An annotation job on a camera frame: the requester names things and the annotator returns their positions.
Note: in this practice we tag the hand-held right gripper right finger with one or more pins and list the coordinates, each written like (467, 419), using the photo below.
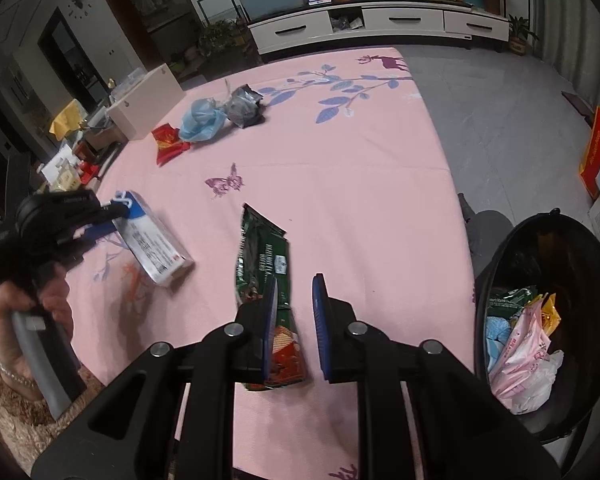
(321, 330)

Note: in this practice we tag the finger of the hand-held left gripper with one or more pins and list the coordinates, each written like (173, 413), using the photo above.
(100, 234)
(107, 211)

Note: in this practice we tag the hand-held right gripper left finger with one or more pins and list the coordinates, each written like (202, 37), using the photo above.
(270, 330)

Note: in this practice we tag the white blue carton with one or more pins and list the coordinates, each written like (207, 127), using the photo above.
(152, 250)

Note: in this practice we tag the green snack packet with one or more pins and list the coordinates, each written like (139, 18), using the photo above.
(260, 260)

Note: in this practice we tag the blue cloth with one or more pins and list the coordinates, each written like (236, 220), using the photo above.
(497, 335)

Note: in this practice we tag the pink tissue packet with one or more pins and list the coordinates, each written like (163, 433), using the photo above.
(520, 350)

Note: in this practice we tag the white plastic bag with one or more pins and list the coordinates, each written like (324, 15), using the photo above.
(530, 390)

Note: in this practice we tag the yellow snack bag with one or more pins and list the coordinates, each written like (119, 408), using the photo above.
(550, 317)

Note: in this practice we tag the black trash bin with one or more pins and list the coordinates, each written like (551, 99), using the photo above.
(555, 240)

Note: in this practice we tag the person's left forearm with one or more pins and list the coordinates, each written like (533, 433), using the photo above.
(10, 410)

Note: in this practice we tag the person's left hand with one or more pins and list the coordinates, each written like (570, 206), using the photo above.
(57, 305)

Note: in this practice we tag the red snack wrapper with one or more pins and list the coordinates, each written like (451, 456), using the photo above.
(167, 140)

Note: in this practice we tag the yellow cloth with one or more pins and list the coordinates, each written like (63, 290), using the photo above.
(65, 117)

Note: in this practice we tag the white wooden box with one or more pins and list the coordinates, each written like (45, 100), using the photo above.
(150, 100)

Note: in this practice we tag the blue plastic bag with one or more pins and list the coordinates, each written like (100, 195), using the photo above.
(200, 117)

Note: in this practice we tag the silver foil wrapper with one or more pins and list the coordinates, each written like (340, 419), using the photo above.
(242, 105)

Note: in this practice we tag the green printed wrapper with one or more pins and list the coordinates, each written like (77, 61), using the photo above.
(505, 300)

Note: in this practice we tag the grey chair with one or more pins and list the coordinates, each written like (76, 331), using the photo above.
(490, 230)

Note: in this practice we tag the bushy potted plant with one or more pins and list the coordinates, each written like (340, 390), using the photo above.
(220, 37)

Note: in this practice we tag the clear plastic storage box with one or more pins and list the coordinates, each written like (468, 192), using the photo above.
(272, 0)

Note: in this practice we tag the white television cabinet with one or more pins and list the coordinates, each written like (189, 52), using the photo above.
(395, 20)

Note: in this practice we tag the orange shopping bag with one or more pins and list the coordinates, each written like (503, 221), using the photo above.
(597, 150)

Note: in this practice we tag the dark doormat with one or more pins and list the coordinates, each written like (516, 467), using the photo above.
(579, 104)

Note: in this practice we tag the small potted plant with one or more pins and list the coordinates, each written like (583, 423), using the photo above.
(520, 35)

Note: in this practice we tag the grey curtain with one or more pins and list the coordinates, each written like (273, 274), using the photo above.
(570, 10)

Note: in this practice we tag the black deer wall clock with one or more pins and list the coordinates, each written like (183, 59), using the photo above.
(80, 0)

